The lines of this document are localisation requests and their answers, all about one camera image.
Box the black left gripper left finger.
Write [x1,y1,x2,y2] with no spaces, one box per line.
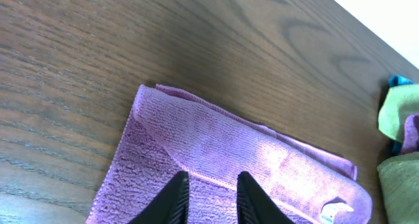
[128,171,189,224]

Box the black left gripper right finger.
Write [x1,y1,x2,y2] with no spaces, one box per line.
[236,172,293,224]

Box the purple microfiber cloth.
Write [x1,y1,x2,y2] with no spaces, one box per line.
[87,84,373,223]

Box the white cloth label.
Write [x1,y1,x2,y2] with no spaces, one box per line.
[320,202,354,224]

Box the green cloth front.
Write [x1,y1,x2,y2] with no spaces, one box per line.
[377,152,418,224]

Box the green cloth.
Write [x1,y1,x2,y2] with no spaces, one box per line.
[378,84,418,142]
[377,152,418,224]

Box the purple cloth in pile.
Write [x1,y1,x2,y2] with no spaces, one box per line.
[401,113,418,155]

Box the green cloth back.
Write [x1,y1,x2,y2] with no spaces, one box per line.
[378,84,418,142]

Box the blue cloth under pile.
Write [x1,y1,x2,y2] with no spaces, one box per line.
[388,75,413,88]

